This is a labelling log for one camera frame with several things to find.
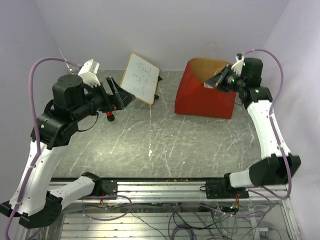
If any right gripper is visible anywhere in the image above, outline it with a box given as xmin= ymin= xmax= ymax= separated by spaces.
xmin=205 ymin=64 xmax=247 ymax=94

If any aluminium rail frame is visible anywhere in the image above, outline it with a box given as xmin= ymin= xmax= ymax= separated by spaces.
xmin=14 ymin=177 xmax=302 ymax=240

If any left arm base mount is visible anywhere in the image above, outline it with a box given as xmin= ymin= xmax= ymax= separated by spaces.
xmin=100 ymin=180 xmax=118 ymax=199

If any red paper bag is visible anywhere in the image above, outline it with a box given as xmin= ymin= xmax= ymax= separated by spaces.
xmin=174 ymin=41 xmax=236 ymax=120

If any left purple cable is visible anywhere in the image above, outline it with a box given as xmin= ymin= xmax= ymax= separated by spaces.
xmin=4 ymin=57 xmax=83 ymax=240

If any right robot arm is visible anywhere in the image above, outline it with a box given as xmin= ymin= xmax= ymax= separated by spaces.
xmin=203 ymin=54 xmax=301 ymax=198

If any small whiteboard yellow frame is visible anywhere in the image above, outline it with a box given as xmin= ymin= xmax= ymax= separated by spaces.
xmin=120 ymin=52 xmax=160 ymax=105

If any red black marker cap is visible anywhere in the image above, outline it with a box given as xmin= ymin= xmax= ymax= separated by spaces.
xmin=106 ymin=112 xmax=115 ymax=122

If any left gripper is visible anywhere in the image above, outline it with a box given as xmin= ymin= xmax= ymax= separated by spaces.
xmin=71 ymin=75 xmax=136 ymax=121

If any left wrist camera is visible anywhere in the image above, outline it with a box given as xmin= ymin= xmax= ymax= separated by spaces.
xmin=78 ymin=59 xmax=101 ymax=88

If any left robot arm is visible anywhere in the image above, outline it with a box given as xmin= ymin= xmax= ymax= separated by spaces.
xmin=0 ymin=75 xmax=135 ymax=229

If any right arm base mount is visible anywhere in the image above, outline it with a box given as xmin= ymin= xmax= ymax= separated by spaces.
xmin=199 ymin=180 xmax=249 ymax=200

